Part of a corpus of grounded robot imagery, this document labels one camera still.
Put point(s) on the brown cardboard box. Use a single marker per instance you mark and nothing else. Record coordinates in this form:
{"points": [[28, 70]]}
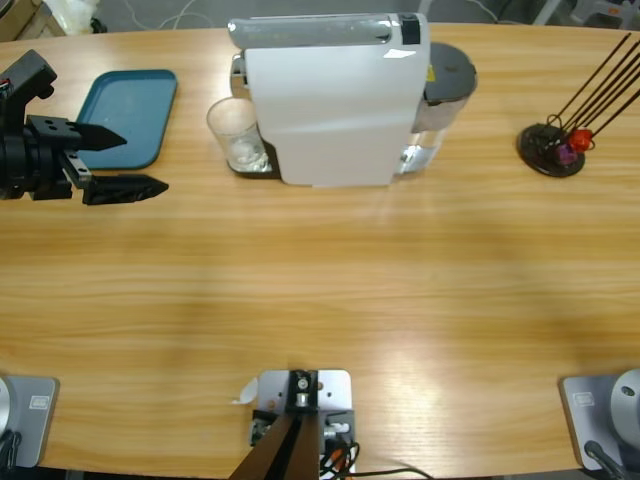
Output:
{"points": [[27, 20]]}

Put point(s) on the teal plastic tray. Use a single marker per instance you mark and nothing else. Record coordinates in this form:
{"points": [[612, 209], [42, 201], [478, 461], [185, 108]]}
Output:
{"points": [[135, 110]]}

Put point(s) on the white capsule coffee machine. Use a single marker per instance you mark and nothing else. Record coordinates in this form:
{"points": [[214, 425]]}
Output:
{"points": [[340, 115]]}

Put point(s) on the white plastic bag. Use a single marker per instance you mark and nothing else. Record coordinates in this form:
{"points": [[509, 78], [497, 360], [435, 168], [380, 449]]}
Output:
{"points": [[72, 14]]}

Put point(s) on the water tank with dark lid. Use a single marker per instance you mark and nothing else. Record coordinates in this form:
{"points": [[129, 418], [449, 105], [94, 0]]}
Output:
{"points": [[450, 70]]}

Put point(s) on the white paper tag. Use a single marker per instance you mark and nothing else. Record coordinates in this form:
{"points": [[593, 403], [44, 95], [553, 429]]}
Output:
{"points": [[246, 392]]}

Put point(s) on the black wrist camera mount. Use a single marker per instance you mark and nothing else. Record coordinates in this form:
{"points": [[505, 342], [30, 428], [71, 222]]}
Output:
{"points": [[25, 80]]}

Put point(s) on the white plastic furniture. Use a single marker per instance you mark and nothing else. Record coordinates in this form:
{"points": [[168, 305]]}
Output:
{"points": [[600, 12]]}

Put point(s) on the white block with dark post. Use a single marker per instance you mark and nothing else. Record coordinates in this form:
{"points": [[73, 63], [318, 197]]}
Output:
{"points": [[332, 395]]}

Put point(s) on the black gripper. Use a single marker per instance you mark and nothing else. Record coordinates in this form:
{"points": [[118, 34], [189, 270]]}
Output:
{"points": [[35, 160]]}

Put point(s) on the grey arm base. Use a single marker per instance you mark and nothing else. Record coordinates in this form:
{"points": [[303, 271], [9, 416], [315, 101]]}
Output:
{"points": [[600, 415], [32, 420]]}

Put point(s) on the clear glass cup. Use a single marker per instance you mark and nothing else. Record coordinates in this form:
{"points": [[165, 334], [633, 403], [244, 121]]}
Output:
{"points": [[235, 135]]}

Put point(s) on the black capsule holder with rods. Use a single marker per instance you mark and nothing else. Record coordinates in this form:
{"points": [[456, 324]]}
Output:
{"points": [[542, 150]]}

